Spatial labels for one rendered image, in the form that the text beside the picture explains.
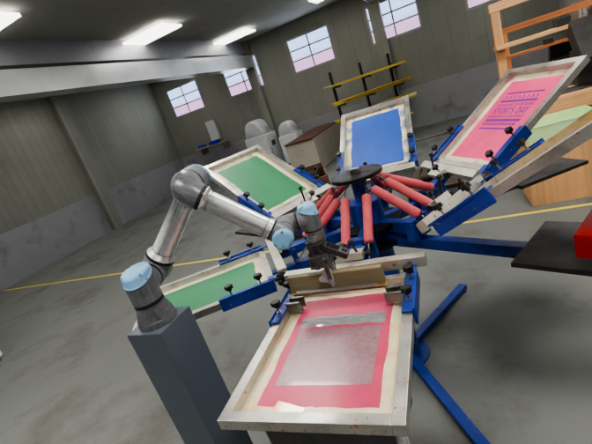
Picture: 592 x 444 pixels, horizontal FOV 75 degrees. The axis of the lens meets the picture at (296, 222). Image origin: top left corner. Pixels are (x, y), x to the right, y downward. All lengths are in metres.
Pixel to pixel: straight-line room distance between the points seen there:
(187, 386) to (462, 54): 10.65
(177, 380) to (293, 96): 11.14
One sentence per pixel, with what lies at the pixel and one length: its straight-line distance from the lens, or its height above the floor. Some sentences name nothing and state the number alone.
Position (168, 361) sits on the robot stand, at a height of 1.07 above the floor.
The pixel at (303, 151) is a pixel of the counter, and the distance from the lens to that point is 9.70.
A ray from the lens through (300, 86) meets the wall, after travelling 12.19.
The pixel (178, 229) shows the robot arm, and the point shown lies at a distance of 1.58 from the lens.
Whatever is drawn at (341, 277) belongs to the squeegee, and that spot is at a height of 1.11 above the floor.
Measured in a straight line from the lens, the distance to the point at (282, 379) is 1.45.
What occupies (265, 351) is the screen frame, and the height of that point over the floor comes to 0.98.
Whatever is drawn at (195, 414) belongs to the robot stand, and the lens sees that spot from 1.76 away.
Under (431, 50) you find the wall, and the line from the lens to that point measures 11.43.
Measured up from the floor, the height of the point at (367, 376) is 0.96.
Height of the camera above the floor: 1.83
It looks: 17 degrees down
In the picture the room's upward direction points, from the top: 19 degrees counter-clockwise
